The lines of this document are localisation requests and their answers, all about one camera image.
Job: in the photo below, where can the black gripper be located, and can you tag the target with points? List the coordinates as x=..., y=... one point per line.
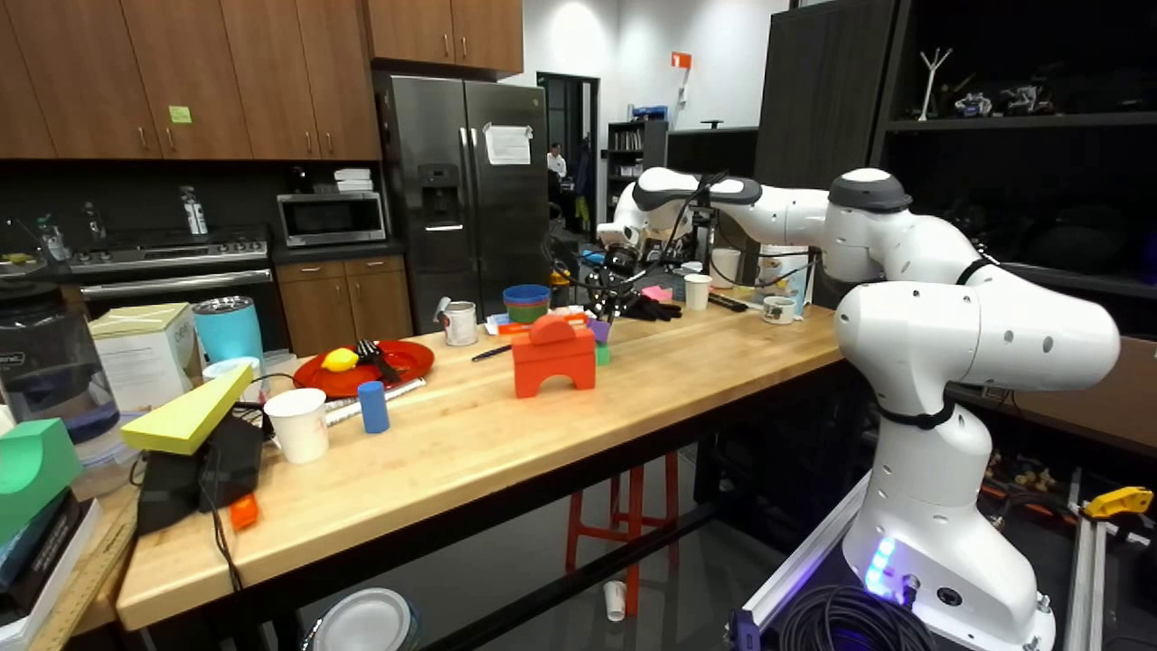
x=611, y=274

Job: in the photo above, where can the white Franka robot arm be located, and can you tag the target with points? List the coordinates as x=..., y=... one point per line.
x=961, y=338

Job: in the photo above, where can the small green block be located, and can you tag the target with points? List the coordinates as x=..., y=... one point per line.
x=601, y=357

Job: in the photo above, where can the orange arch block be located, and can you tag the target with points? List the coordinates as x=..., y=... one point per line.
x=535, y=358

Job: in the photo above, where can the blue cylinder block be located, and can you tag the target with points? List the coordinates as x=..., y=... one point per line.
x=373, y=405

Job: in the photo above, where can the yellow wedge block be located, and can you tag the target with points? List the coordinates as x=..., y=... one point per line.
x=186, y=412

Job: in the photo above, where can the large green foam block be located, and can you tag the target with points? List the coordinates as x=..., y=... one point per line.
x=37, y=471

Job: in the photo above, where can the black glove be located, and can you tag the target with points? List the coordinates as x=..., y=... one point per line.
x=656, y=307

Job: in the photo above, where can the small pink sponge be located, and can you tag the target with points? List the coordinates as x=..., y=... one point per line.
x=658, y=293

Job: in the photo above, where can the blue bowl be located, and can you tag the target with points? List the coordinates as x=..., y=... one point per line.
x=525, y=300

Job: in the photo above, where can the plain white paper cup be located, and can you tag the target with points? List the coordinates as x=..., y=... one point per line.
x=700, y=293

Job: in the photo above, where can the black marker pen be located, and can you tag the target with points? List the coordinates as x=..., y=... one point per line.
x=491, y=353

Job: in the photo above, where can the clear glass mug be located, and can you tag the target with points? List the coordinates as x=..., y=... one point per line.
x=460, y=323

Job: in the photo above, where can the stainless steel refrigerator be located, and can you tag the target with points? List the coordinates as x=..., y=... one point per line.
x=455, y=240

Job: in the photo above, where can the dark bookshelf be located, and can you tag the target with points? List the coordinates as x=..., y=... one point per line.
x=633, y=151

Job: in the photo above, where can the white paper sheet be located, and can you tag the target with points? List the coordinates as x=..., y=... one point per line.
x=507, y=147

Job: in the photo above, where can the white oats bag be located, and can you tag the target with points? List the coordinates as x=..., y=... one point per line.
x=785, y=282

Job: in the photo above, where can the red plate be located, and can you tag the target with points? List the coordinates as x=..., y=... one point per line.
x=409, y=358

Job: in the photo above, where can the small black toy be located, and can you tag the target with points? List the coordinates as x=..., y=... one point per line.
x=382, y=358

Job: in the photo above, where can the long silver utensil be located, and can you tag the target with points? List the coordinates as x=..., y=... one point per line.
x=377, y=403

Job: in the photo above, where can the wooden base cabinet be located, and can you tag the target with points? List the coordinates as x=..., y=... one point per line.
x=343, y=300

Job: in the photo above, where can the yellow lemon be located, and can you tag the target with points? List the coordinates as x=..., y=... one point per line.
x=342, y=358

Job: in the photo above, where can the white folded towel stack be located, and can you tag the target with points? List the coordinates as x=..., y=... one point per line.
x=356, y=178

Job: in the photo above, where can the silver microwave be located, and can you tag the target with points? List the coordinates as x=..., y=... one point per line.
x=329, y=217

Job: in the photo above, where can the small white cup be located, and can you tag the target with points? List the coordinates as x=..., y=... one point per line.
x=611, y=602

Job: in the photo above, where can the orange tool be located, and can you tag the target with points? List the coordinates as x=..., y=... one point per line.
x=242, y=511

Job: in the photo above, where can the white bottle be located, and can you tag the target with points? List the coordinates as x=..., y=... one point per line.
x=194, y=210

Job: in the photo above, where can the black oven range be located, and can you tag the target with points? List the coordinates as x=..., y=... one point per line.
x=167, y=259

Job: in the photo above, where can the black bag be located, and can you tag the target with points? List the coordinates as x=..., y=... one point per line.
x=194, y=477

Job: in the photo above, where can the cream cardboard box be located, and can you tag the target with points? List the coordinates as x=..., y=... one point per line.
x=145, y=358

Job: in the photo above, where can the green sticky note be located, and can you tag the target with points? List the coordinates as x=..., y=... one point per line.
x=183, y=115

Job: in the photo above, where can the black shelving unit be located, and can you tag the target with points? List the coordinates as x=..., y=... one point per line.
x=1024, y=74

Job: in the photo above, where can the clear plastic storage bin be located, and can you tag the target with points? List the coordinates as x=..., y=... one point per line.
x=54, y=368

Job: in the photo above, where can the yellow hand tool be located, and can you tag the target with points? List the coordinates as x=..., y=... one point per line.
x=1117, y=502

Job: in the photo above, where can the stack of books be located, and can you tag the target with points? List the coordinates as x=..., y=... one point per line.
x=39, y=573

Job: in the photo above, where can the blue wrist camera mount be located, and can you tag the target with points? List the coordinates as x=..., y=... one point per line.
x=589, y=259

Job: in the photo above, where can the orange wall sign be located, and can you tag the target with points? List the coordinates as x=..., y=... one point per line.
x=682, y=59

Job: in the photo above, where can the small wooden wall cabinet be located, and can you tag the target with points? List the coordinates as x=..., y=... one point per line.
x=445, y=30

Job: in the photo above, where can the aluminium base frame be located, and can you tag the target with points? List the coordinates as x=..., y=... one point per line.
x=800, y=573

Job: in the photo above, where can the wide wooden wall cabinets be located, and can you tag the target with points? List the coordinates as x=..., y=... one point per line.
x=183, y=74

